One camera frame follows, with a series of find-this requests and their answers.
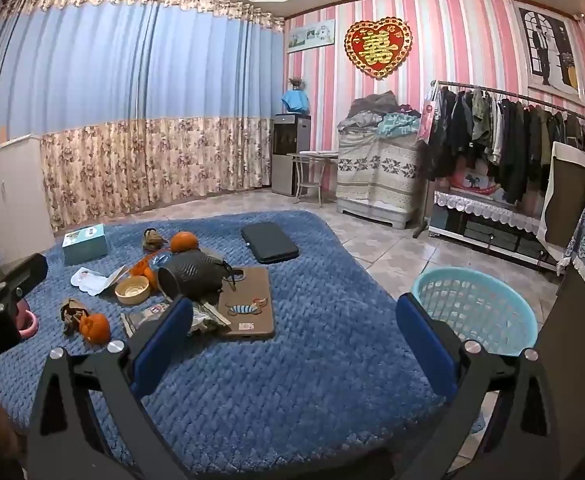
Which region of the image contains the small round side table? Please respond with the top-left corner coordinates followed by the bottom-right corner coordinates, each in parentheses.
top-left (287, 151), bottom-right (339, 206)

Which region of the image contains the cream plastic bowl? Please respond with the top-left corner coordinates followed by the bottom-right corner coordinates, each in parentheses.
top-left (115, 276), bottom-right (150, 306)

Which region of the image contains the teal tissue box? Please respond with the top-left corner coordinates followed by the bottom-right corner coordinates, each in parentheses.
top-left (62, 224), bottom-right (109, 266)

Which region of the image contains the black mesh cup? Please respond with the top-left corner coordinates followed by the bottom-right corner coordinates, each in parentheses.
top-left (157, 250), bottom-right (230, 298)

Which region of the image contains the grey snack packet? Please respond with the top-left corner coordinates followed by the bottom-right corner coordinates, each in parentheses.
top-left (121, 302), bottom-right (173, 338)

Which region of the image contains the blue knitted blanket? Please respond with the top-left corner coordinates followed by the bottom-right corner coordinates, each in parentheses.
top-left (0, 210), bottom-right (488, 480)

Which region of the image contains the pink cup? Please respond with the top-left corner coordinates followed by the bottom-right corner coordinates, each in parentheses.
top-left (16, 305), bottom-right (38, 341)

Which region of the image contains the black case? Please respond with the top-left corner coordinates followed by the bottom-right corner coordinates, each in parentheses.
top-left (241, 221), bottom-right (299, 264)

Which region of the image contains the low cabinet with lace cloth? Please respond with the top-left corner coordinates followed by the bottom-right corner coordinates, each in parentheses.
top-left (429, 190), bottom-right (560, 271)

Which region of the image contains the cabinet with patterned cloth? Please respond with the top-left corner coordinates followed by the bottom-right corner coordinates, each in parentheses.
top-left (335, 127), bottom-right (423, 231)

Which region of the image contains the white cabinet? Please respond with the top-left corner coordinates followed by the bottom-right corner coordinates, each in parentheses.
top-left (0, 134), bottom-right (56, 266)

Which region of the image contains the teal plastic basket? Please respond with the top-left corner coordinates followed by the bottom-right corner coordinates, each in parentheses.
top-left (411, 266), bottom-right (539, 356)

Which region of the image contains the red printed bag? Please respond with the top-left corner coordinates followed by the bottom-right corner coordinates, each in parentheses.
top-left (452, 170), bottom-right (503, 201)

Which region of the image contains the pile of clothes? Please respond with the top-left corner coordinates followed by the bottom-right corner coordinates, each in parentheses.
top-left (339, 91), bottom-right (422, 136)

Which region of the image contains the blue covered water bottle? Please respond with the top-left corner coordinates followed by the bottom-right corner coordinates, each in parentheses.
top-left (281, 89), bottom-right (309, 113)

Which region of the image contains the wall poster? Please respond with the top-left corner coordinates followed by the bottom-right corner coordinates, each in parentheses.
top-left (515, 2), bottom-right (585, 107)

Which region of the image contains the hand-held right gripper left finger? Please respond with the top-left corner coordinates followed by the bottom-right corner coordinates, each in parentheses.
top-left (25, 296), bottom-right (196, 480)

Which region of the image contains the blue floral curtain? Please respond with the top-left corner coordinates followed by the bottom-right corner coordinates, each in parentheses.
top-left (0, 0), bottom-right (286, 233)

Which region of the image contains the orange ball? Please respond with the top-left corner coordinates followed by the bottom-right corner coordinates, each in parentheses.
top-left (171, 231), bottom-right (200, 253)

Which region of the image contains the white green wrapper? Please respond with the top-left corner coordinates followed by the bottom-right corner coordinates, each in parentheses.
top-left (187, 300), bottom-right (233, 336)

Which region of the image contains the small brown ornament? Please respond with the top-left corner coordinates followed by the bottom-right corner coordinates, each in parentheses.
top-left (141, 228), bottom-right (168, 252)

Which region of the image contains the metal clothes rack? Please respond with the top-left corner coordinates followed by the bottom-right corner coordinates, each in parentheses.
top-left (412, 79), bottom-right (585, 238)

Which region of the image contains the landscape wall picture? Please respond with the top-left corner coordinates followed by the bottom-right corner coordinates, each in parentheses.
top-left (287, 19), bottom-right (336, 54)

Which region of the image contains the row of hanging clothes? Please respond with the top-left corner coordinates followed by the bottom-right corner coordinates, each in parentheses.
top-left (419, 85), bottom-right (585, 206)

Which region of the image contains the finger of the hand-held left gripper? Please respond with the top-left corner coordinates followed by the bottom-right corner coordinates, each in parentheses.
top-left (0, 254), bottom-right (48, 313)

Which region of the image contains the brown board with white frame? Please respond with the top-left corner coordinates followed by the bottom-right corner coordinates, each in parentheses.
top-left (539, 141), bottom-right (585, 256)

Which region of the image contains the grey water dispenser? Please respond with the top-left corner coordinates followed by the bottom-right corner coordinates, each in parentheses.
top-left (271, 114), bottom-right (311, 197)

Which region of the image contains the orange blue snack packet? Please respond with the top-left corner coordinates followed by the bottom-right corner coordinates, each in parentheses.
top-left (129, 252), bottom-right (173, 291)

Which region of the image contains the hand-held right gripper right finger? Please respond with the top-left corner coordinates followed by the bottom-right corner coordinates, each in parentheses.
top-left (396, 292), bottom-right (560, 480)

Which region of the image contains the red heart wall decoration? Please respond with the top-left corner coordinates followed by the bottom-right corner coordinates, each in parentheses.
top-left (343, 17), bottom-right (414, 81)

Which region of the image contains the dark brown chair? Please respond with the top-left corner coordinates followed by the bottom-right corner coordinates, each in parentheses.
top-left (535, 255), bottom-right (585, 480)

